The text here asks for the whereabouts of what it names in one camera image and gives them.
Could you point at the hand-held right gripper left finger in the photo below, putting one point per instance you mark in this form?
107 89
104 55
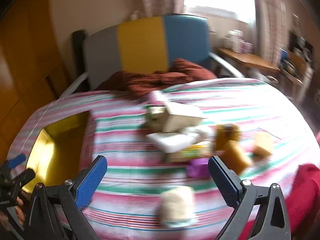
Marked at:
91 180

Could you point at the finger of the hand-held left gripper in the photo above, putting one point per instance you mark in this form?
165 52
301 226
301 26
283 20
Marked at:
15 161
23 177

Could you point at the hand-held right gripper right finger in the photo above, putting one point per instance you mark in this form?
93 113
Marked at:
222 180

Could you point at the yellow sponge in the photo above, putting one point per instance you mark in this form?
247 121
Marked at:
262 146
236 158

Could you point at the purple box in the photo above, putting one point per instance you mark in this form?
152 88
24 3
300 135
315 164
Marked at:
197 168

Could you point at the gold tin box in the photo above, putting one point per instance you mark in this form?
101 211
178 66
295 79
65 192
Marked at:
57 145

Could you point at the white bottle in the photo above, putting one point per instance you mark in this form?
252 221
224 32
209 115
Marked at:
170 141

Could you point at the white carton box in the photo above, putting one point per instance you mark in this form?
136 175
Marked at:
180 121

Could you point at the green and white box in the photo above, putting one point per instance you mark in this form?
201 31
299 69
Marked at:
155 116

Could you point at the person's left hand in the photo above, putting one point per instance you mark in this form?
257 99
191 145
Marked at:
20 213

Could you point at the yellow green packet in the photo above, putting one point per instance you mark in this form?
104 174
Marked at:
195 151

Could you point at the brown bottle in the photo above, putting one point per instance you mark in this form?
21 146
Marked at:
226 135

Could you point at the striped bed sheet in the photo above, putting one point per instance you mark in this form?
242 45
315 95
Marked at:
140 180

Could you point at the red cloth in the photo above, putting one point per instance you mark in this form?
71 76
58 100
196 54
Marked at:
307 187

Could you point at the wooden wardrobe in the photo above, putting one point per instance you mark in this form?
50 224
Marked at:
25 67

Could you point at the brown blanket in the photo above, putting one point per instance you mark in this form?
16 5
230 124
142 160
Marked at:
155 80

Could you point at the wooden desk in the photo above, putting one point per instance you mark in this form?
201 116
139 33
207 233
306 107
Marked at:
247 60

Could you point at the purple tissue pack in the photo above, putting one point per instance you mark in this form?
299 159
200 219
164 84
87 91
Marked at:
246 47

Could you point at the cluttered shelf unit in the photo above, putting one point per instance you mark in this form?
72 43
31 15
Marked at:
297 62

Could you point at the white bag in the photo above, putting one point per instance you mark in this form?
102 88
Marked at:
233 40

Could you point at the grey yellow blue headboard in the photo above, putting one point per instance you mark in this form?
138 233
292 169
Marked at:
140 45

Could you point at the white bed rail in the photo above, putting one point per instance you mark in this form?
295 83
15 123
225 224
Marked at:
75 83
225 63

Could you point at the black bed post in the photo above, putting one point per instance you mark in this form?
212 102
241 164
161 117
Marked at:
78 50

